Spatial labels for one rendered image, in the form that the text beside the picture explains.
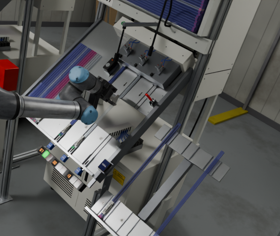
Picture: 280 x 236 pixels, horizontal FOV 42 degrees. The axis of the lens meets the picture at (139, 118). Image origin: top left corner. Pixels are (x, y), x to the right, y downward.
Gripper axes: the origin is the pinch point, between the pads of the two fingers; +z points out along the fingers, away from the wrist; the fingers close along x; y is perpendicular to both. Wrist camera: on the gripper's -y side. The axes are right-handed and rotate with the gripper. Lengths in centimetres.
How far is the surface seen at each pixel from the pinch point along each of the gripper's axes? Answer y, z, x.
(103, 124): -14.1, 39.7, 23.8
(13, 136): -49, 7, 49
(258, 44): 163, 278, 62
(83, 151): -26.5, -5.2, -5.5
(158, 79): 22.5, 0.4, -13.6
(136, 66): 22.3, 0.3, 1.2
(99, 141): -18.3, -3.2, -8.1
